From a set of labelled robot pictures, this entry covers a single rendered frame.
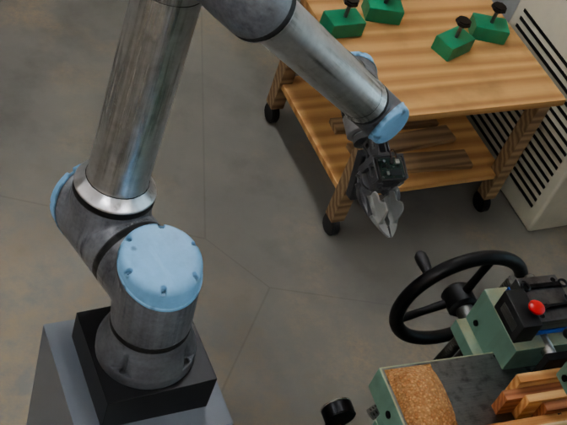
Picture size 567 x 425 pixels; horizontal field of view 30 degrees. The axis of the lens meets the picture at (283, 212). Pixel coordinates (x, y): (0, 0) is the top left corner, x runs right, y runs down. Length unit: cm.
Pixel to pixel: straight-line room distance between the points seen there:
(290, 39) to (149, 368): 68
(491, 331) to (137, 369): 64
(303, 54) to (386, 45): 143
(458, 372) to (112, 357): 62
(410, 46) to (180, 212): 83
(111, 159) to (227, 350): 115
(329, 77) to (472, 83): 137
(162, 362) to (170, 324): 11
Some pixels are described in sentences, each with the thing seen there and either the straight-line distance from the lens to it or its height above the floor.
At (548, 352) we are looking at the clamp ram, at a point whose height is 96.
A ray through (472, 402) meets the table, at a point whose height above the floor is 90.
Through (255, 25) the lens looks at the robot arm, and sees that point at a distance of 154.
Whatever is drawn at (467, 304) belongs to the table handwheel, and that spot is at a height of 83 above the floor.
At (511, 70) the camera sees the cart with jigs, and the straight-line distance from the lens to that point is 322.
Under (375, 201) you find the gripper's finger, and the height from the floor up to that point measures 88.
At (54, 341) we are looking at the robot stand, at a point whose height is 55.
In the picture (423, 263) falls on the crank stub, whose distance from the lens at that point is 201.
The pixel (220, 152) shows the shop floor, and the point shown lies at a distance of 334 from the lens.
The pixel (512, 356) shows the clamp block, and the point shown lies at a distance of 189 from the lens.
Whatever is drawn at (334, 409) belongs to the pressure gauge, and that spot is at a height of 68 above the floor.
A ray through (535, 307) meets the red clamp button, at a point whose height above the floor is 102.
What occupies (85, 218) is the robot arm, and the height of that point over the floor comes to 88.
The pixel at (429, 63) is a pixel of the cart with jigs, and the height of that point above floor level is 53.
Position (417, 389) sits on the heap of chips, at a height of 93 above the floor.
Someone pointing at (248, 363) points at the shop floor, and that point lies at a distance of 286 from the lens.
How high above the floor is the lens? 231
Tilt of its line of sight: 46 degrees down
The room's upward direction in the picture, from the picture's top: 22 degrees clockwise
